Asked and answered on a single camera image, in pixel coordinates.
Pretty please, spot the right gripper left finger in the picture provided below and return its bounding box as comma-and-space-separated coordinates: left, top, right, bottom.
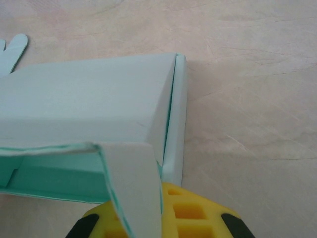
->
65, 200, 129, 238

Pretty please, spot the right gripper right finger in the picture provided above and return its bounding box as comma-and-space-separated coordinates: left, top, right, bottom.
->
160, 182, 256, 238

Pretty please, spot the light blue paper box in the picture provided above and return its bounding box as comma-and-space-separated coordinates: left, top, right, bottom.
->
0, 33, 188, 238

